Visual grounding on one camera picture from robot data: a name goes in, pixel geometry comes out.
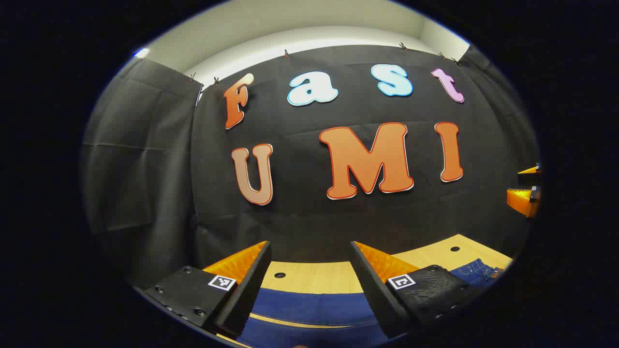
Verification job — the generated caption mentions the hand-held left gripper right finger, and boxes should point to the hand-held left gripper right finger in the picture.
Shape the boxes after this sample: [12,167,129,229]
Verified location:
[348,240,480,340]

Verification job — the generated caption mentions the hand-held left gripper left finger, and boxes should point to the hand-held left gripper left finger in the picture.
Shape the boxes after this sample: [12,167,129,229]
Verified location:
[144,240,272,337]

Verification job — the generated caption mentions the blue denim jeans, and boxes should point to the blue denim jeans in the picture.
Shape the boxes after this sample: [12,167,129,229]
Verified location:
[236,258,504,348]

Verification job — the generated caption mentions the black backdrop cloth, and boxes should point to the black backdrop cloth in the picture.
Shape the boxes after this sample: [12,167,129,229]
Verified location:
[80,43,541,290]

